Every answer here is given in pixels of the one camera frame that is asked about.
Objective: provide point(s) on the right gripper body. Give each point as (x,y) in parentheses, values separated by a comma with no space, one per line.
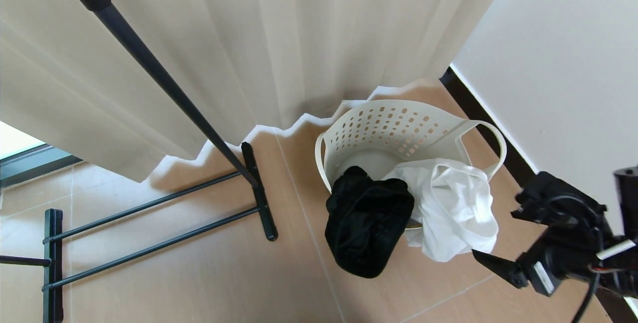
(573,260)

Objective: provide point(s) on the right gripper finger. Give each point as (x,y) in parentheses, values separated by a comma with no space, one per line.
(508,273)

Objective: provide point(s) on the white garment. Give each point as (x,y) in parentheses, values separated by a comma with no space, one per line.
(448,208)

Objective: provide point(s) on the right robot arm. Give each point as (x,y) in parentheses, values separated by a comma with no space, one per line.
(627,198)

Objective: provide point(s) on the white laundry basket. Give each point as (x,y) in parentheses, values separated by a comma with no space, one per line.
(389,128)

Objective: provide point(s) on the black clothes rack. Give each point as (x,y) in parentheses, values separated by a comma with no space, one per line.
(149,66)

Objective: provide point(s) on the black garment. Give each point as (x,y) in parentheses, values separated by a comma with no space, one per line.
(366,223)

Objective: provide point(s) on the beige curtain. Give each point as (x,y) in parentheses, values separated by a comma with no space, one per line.
(274,39)

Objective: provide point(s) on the window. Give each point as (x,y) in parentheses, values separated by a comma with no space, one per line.
(30,163)

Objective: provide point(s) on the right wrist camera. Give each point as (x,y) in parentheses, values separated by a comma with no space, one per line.
(553,198)

